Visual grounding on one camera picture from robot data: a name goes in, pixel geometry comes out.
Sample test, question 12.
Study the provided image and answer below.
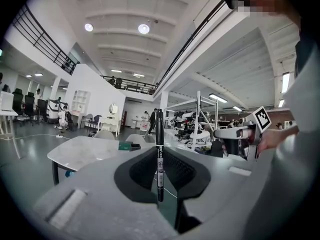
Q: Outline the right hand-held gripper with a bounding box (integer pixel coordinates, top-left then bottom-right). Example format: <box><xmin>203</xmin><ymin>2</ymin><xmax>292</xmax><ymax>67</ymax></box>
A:
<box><xmin>211</xmin><ymin>105</ymin><xmax>272</xmax><ymax>163</ymax></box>

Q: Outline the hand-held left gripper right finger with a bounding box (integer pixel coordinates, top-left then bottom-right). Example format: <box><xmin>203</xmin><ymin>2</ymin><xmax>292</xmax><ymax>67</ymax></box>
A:
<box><xmin>162</xmin><ymin>145</ymin><xmax>276</xmax><ymax>236</ymax></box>

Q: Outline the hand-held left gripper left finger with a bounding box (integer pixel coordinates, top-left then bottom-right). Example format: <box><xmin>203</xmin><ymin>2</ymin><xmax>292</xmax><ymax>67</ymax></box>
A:
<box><xmin>32</xmin><ymin>145</ymin><xmax>180</xmax><ymax>240</ymax></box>

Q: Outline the black marker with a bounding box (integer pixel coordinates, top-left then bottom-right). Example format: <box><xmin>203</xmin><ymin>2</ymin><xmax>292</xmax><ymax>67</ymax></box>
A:
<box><xmin>155</xmin><ymin>108</ymin><xmax>166</xmax><ymax>203</ymax></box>

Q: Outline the person's right forearm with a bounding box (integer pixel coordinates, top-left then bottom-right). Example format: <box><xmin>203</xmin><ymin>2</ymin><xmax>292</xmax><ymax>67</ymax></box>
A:
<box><xmin>257</xmin><ymin>125</ymin><xmax>300</xmax><ymax>153</ymax></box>

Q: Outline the green box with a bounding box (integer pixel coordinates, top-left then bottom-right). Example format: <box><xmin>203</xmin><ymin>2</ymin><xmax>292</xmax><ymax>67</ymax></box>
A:
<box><xmin>117</xmin><ymin>141</ymin><xmax>142</xmax><ymax>153</ymax></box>

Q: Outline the white humanoid robot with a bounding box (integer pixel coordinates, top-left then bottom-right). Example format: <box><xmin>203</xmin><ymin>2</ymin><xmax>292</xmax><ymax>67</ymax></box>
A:
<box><xmin>173</xmin><ymin>110</ymin><xmax>215</xmax><ymax>150</ymax></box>

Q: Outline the grey shell chair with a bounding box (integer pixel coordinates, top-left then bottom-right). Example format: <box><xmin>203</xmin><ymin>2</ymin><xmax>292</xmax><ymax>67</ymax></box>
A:
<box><xmin>124</xmin><ymin>133</ymin><xmax>146</xmax><ymax>145</ymax></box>
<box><xmin>93</xmin><ymin>129</ymin><xmax>116</xmax><ymax>141</ymax></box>

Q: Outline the white marble table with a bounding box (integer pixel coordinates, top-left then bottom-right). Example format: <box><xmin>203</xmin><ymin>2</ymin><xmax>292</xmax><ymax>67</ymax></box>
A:
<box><xmin>46</xmin><ymin>135</ymin><xmax>145</xmax><ymax>186</ymax></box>

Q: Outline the white vanity dresser with mirror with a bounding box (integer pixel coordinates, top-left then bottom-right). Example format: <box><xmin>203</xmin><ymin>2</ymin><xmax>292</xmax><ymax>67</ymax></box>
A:
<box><xmin>97</xmin><ymin>103</ymin><xmax>121</xmax><ymax>136</ymax></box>

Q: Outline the blue armchair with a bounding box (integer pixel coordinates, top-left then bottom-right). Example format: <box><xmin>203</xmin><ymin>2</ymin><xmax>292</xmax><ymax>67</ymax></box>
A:
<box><xmin>88</xmin><ymin>113</ymin><xmax>102</xmax><ymax>130</ymax></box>

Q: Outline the grey armchair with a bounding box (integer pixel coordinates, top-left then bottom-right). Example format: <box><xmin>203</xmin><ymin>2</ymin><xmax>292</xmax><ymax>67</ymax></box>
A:
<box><xmin>80</xmin><ymin>113</ymin><xmax>93</xmax><ymax>129</ymax></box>

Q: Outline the person's grey shirt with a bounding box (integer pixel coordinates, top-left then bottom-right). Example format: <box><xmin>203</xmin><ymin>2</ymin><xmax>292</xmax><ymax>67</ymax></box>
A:
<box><xmin>243</xmin><ymin>30</ymin><xmax>320</xmax><ymax>240</ymax></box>

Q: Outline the black balcony railing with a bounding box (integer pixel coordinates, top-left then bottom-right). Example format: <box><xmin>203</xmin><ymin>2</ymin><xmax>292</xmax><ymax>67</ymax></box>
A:
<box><xmin>11</xmin><ymin>4</ymin><xmax>80</xmax><ymax>76</ymax></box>
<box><xmin>156</xmin><ymin>0</ymin><xmax>227</xmax><ymax>88</ymax></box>
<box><xmin>99</xmin><ymin>74</ymin><xmax>159</xmax><ymax>96</ymax></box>

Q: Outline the white open shelf unit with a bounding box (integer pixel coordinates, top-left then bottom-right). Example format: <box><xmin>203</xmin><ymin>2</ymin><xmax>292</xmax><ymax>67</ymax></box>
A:
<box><xmin>70</xmin><ymin>89</ymin><xmax>91</xmax><ymax>129</ymax></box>

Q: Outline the black office chair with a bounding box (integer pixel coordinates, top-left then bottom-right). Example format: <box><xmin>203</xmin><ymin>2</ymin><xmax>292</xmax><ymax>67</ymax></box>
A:
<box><xmin>11</xmin><ymin>88</ymin><xmax>25</xmax><ymax>127</ymax></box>
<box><xmin>36</xmin><ymin>98</ymin><xmax>49</xmax><ymax>123</ymax></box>
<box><xmin>23</xmin><ymin>91</ymin><xmax>36</xmax><ymax>127</ymax></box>

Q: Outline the white desk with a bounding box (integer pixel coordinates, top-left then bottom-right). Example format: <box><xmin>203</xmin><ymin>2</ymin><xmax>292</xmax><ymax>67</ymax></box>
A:
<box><xmin>0</xmin><ymin>90</ymin><xmax>22</xmax><ymax>160</ymax></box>

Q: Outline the white metal rack frame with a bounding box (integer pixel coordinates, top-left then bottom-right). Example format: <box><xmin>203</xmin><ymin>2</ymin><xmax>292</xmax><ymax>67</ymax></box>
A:
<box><xmin>166</xmin><ymin>90</ymin><xmax>219</xmax><ymax>151</ymax></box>

